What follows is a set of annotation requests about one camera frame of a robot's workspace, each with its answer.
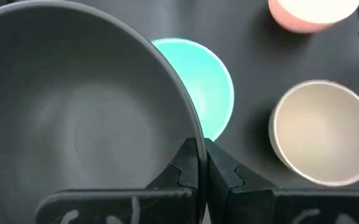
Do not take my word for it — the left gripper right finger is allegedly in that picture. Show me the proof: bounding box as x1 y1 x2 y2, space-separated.
203 138 359 224

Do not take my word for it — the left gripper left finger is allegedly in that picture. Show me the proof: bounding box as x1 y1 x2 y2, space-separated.
35 138 203 224

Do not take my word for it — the beige ribbed labelled bowl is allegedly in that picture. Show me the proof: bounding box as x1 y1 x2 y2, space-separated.
268 80 359 187

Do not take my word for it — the dark grey bowl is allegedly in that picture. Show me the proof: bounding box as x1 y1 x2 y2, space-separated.
0 0 207 224

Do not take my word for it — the teal green bowl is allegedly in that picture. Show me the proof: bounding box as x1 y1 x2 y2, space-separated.
150 37 235 142

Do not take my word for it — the orange bowl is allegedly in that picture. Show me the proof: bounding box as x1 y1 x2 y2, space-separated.
268 0 359 34

